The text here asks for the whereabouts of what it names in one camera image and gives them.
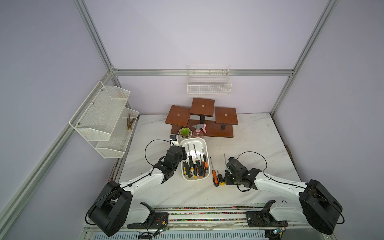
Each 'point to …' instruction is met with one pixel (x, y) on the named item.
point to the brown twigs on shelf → (129, 122)
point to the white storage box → (202, 152)
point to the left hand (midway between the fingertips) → (181, 147)
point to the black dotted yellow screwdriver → (197, 163)
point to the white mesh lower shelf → (115, 147)
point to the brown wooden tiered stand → (219, 121)
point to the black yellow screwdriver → (187, 170)
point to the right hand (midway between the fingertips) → (228, 180)
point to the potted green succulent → (184, 133)
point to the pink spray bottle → (199, 132)
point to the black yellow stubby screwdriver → (221, 179)
